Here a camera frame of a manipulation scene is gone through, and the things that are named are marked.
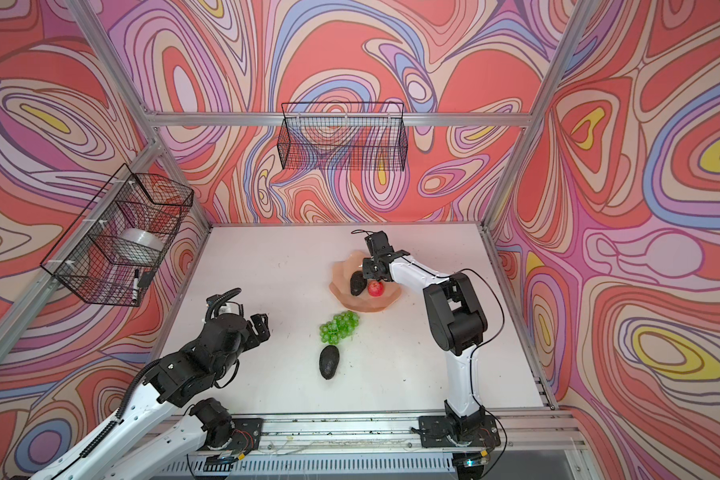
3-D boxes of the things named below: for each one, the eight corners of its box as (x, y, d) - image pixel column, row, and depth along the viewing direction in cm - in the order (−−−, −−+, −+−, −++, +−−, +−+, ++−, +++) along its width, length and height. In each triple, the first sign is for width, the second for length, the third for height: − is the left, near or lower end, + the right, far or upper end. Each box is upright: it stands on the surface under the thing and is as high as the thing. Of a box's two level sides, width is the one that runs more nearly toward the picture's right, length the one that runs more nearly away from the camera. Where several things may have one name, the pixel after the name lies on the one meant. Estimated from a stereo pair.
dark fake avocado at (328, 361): (319, 379, 83) (317, 374, 80) (322, 350, 89) (320, 345, 85) (338, 379, 83) (337, 374, 80) (339, 350, 89) (338, 345, 85)
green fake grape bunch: (328, 350, 89) (326, 343, 85) (318, 335, 92) (316, 327, 88) (362, 328, 93) (362, 320, 89) (351, 314, 96) (350, 306, 92)
